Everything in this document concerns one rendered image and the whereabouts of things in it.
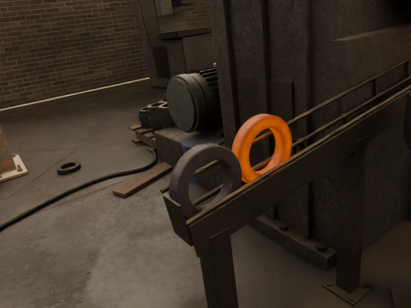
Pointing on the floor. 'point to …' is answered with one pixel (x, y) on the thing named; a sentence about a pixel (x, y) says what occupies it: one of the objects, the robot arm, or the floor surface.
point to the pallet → (152, 123)
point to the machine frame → (283, 229)
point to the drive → (192, 118)
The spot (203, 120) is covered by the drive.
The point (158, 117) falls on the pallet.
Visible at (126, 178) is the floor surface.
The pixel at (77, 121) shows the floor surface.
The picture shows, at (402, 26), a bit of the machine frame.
